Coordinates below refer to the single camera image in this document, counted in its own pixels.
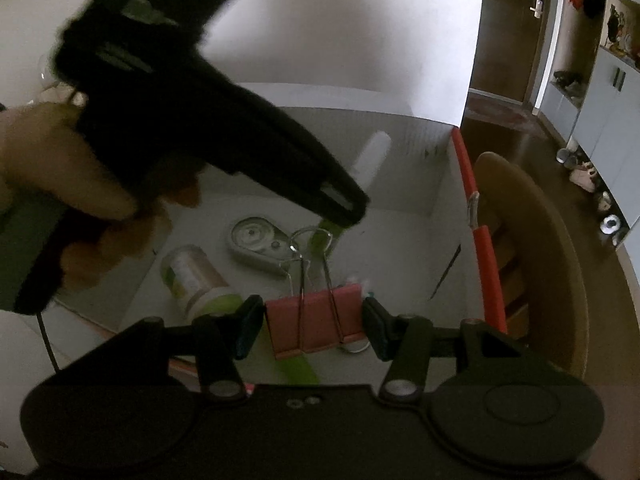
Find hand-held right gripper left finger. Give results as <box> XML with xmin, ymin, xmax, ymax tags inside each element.
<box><xmin>102</xmin><ymin>294</ymin><xmax>265</xmax><ymax>403</ymax></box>

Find white correction tape dispenser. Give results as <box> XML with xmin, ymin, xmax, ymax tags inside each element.
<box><xmin>226</xmin><ymin>216</ymin><xmax>301</xmax><ymax>276</ymax></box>

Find wooden entryway cabinet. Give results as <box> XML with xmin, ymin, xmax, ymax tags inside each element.
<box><xmin>542</xmin><ymin>0</ymin><xmax>608</xmax><ymax>142</ymax></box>

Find pink binder clip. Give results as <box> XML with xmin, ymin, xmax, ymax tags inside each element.
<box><xmin>264</xmin><ymin>227</ymin><xmax>371</xmax><ymax>361</ymax></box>

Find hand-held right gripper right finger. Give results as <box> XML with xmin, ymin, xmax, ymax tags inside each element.
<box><xmin>361</xmin><ymin>296</ymin><xmax>533</xmax><ymax>406</ymax></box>

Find small white tube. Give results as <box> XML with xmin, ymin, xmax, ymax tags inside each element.
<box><xmin>350</xmin><ymin>131</ymin><xmax>392</xmax><ymax>188</ymax></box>

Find wooden chair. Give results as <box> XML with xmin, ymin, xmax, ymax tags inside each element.
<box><xmin>472</xmin><ymin>151</ymin><xmax>588</xmax><ymax>378</ymax></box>

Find tall white wooden cabinet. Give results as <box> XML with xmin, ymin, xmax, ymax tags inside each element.
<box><xmin>570</xmin><ymin>0</ymin><xmax>640</xmax><ymax>248</ymax></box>

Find cluster of shelf ornaments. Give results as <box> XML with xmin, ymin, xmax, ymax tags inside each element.
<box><xmin>602</xmin><ymin>2</ymin><xmax>640</xmax><ymax>61</ymax></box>

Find dark shoes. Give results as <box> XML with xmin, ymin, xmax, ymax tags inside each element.
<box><xmin>552</xmin><ymin>70</ymin><xmax>586</xmax><ymax>96</ymax></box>

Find green marker pen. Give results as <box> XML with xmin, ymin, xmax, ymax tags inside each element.
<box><xmin>277</xmin><ymin>215</ymin><xmax>353</xmax><ymax>387</ymax></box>

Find red cardboard box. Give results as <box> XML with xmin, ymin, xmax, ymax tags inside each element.
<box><xmin>42</xmin><ymin>82</ymin><xmax>510</xmax><ymax>391</ymax></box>

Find pink slipper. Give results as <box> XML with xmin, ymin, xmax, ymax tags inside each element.
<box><xmin>570</xmin><ymin>165</ymin><xmax>601</xmax><ymax>193</ymax></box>

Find small bottle with green cap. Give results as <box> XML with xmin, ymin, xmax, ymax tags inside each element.
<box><xmin>160</xmin><ymin>244</ymin><xmax>249</xmax><ymax>325</ymax></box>

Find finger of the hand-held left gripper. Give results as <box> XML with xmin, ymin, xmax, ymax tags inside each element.
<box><xmin>220</xmin><ymin>85</ymin><xmax>371</xmax><ymax>209</ymax></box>
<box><xmin>200</xmin><ymin>125</ymin><xmax>364</xmax><ymax>227</ymax></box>

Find person's left hand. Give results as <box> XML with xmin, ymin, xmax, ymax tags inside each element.
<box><xmin>0</xmin><ymin>102</ymin><xmax>203</xmax><ymax>293</ymax></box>

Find brown door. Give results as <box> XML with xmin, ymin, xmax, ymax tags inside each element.
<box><xmin>470</xmin><ymin>0</ymin><xmax>556</xmax><ymax>107</ymax></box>

